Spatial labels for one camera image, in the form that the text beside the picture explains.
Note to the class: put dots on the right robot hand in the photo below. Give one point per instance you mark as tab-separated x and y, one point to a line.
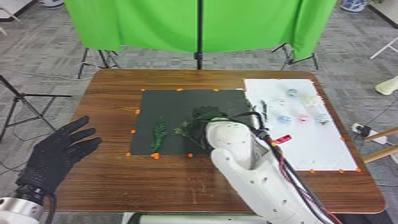
209	113

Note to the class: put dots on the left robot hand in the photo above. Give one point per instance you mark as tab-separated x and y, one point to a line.
56	156

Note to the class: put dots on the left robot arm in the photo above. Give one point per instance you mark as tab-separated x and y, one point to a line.
19	208

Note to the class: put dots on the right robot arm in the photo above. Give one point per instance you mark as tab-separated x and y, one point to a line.
250	166

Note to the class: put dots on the dark mat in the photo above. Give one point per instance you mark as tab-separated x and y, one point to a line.
179	106

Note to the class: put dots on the green sprig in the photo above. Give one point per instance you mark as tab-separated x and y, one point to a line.
188	130
159	133

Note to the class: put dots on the pink flower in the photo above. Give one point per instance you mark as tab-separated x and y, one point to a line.
303	119

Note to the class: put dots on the white flower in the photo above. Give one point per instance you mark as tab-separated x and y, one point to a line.
310	100

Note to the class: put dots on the black tripod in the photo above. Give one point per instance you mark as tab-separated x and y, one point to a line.
21	100

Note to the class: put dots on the pale blue flower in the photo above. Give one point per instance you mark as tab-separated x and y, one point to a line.
323	119

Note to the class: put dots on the white sheet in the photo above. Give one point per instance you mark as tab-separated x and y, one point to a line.
314	146

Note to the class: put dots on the black stand pole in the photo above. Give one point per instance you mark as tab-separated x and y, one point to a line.
200	33

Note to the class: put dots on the white power strip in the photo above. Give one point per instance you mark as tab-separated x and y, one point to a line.
362	129

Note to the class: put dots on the pale grey bar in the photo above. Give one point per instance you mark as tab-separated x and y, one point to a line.
196	219

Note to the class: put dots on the wooden chair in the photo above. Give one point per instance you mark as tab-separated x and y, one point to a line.
383	143

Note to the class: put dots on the blue and white vase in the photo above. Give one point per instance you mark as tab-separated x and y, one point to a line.
355	4

